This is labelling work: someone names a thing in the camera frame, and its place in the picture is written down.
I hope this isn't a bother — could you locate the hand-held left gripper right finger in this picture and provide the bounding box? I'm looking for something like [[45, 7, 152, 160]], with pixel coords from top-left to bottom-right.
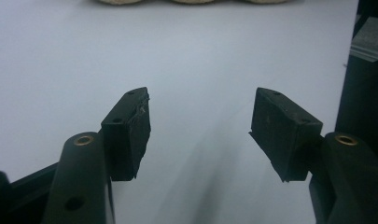
[[248, 87, 324, 183]]

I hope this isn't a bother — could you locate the cork tray with black recess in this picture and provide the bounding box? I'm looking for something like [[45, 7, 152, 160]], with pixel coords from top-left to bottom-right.
[[94, 0, 290, 6]]

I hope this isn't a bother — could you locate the grey metal profile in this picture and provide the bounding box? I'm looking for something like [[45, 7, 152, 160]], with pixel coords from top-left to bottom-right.
[[349, 17, 378, 63]]

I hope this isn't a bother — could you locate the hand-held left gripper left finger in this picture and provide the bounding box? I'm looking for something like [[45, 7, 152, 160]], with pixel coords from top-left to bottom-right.
[[101, 87, 152, 182]]

